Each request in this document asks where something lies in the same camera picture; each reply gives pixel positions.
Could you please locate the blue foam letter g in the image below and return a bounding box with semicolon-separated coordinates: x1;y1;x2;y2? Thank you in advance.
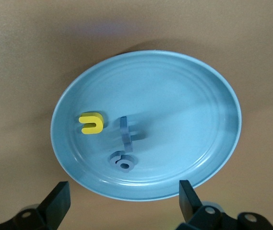
108;150;136;173

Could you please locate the yellow foam letter u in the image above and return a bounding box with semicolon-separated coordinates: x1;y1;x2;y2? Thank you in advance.
78;112;104;134

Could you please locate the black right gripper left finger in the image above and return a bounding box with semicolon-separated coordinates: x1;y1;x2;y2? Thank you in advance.
0;181;71;230

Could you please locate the brown table cover sheet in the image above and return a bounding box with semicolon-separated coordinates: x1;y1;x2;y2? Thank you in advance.
0;0;273;230

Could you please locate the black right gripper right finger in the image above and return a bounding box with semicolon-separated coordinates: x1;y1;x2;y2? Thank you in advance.
176;179;273;230

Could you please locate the blue plate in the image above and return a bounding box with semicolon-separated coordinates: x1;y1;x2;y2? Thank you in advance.
50;49;242;201

